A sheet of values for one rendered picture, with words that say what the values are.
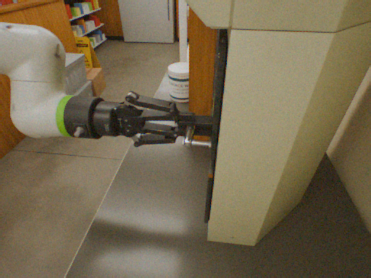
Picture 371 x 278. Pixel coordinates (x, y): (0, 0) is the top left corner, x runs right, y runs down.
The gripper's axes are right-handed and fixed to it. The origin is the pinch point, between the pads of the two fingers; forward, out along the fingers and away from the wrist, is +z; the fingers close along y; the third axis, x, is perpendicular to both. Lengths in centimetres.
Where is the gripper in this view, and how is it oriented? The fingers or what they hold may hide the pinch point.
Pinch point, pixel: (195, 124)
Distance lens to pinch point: 46.9
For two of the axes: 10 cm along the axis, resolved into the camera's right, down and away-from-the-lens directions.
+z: 9.9, 0.8, -0.9
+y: 0.0, -7.9, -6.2
